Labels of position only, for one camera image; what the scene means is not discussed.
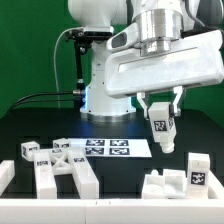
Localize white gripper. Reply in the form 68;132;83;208
104;30;224;120

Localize white chair seat block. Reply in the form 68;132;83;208
141;169;187;199

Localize white X-frame chair legs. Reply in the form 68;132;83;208
33;148;99;199

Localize small white tagged cube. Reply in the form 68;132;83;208
21;141;40;162

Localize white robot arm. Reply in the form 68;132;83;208
68;0;224;121

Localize small white cube left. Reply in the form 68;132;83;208
53;138;71;148

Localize white left fence bar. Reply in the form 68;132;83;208
0;160;15;196

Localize white front fence bar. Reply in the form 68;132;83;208
0;199;224;224

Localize white flat tagged base plate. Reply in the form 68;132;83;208
69;138;151;158

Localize black camera on stand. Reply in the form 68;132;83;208
65;27;113;106

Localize grey white cable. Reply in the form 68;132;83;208
53;27;81;109

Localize black cables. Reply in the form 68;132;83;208
8;89;86;113

